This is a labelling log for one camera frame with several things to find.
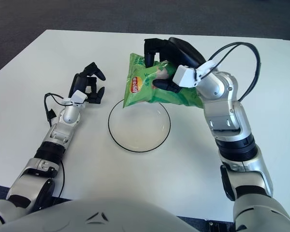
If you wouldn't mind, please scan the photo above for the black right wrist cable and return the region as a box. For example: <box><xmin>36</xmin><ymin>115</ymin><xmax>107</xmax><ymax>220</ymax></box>
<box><xmin>207</xmin><ymin>42</ymin><xmax>261</xmax><ymax>102</ymax></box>

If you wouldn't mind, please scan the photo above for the black bracket under table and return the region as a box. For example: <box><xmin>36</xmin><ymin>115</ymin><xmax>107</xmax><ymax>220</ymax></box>
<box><xmin>206</xmin><ymin>221</ymin><xmax>234</xmax><ymax>232</ymax></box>

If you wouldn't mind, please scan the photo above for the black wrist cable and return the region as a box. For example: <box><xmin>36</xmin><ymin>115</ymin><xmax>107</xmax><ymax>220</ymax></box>
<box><xmin>43</xmin><ymin>93</ymin><xmax>71</xmax><ymax>126</ymax></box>
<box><xmin>207</xmin><ymin>42</ymin><xmax>261</xmax><ymax>102</ymax></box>

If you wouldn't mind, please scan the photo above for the white plate with black rim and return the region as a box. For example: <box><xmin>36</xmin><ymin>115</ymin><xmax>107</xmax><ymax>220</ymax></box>
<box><xmin>108</xmin><ymin>99</ymin><xmax>171</xmax><ymax>153</ymax></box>

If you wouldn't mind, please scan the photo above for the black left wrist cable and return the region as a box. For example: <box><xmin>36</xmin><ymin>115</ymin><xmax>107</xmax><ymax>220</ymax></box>
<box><xmin>43</xmin><ymin>93</ymin><xmax>71</xmax><ymax>126</ymax></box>

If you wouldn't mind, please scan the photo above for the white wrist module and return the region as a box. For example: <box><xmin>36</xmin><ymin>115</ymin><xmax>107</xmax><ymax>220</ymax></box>
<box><xmin>69</xmin><ymin>90</ymin><xmax>87</xmax><ymax>104</ymax></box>
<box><xmin>173</xmin><ymin>60</ymin><xmax>219</xmax><ymax>88</ymax></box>

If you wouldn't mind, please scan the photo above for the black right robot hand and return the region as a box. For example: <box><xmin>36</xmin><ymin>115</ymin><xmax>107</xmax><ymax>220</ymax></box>
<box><xmin>143</xmin><ymin>37</ymin><xmax>207</xmax><ymax>94</ymax></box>

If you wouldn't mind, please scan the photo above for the thin black left elbow cable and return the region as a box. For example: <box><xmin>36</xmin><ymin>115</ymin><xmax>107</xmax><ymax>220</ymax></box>
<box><xmin>58</xmin><ymin>160</ymin><xmax>65</xmax><ymax>196</ymax></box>

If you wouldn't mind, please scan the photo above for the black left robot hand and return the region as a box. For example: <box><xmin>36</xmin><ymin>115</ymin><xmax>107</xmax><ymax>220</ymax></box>
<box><xmin>69</xmin><ymin>62</ymin><xmax>106</xmax><ymax>104</ymax></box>

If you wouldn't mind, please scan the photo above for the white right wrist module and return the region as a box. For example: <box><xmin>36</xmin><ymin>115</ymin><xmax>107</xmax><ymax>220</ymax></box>
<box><xmin>173</xmin><ymin>60</ymin><xmax>219</xmax><ymax>88</ymax></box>

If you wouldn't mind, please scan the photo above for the grey robot torso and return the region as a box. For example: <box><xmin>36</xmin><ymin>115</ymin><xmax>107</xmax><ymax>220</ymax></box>
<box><xmin>0</xmin><ymin>197</ymin><xmax>201</xmax><ymax>232</ymax></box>

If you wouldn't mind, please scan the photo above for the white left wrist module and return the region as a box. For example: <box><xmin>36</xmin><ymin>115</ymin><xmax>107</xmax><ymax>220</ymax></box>
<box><xmin>69</xmin><ymin>90</ymin><xmax>87</xmax><ymax>104</ymax></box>

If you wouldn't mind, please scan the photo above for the green snack chips bag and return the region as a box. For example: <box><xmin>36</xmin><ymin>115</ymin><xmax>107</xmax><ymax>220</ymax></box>
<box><xmin>122</xmin><ymin>52</ymin><xmax>204</xmax><ymax>109</ymax></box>

